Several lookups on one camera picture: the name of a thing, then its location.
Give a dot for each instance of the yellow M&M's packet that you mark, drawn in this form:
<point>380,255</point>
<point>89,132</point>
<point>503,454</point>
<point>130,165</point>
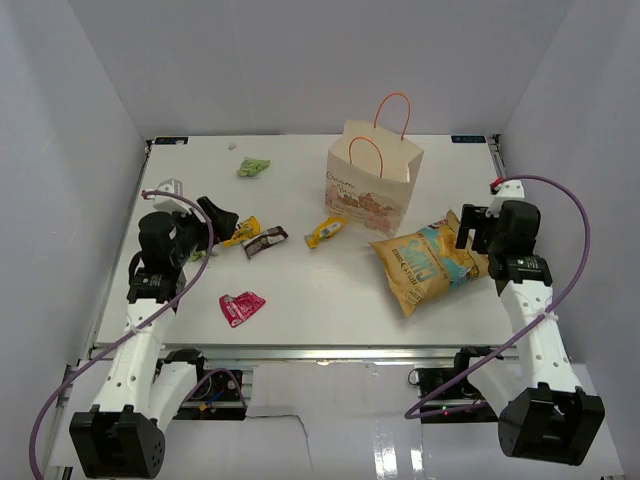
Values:
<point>245,230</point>

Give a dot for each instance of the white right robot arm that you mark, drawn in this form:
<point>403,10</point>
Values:
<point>543,411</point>

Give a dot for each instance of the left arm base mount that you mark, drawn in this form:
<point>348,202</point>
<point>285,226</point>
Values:
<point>218,399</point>

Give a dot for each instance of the light green snack packet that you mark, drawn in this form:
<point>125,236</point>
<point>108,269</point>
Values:
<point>251,167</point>

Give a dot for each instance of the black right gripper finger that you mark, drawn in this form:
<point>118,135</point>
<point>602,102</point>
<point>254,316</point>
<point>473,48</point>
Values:
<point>463,237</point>
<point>473,217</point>

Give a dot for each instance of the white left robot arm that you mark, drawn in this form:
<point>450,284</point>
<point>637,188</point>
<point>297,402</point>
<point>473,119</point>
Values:
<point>122,435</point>

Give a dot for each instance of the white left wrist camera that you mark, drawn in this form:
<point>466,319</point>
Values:
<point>167,202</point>

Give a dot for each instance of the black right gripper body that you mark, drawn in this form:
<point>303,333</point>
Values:
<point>486,236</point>

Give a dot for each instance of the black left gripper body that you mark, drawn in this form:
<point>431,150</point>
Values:
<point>189,229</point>

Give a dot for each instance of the yellow snack bar wrapper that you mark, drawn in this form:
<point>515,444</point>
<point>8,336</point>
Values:
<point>329,228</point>

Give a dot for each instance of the paper bag with orange handles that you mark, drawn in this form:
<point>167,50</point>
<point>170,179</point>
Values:
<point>370,176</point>

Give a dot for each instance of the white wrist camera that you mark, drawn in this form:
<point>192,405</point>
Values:
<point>167,202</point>
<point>502,190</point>

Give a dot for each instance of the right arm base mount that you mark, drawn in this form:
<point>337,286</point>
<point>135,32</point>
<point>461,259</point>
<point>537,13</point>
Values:
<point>424,380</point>

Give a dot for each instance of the aluminium table frame rail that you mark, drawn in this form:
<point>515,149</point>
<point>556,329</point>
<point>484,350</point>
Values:
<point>410,354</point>

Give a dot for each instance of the yellow chips bag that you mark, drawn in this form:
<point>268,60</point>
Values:
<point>425,265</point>

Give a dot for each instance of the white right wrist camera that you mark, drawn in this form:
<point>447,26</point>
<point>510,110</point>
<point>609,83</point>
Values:
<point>502,190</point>

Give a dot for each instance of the blue label left corner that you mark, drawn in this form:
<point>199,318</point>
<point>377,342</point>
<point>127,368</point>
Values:
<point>170,140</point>

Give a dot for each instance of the blue label right corner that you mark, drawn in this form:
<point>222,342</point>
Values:
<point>468,139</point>

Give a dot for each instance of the blue label corner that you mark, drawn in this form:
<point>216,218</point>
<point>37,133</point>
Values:
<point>468,139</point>
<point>170,140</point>

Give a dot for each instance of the red candy packet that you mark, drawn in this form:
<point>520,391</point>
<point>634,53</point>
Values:
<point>237,310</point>

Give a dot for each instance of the brown chocolate bar wrapper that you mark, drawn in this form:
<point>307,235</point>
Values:
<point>264,240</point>

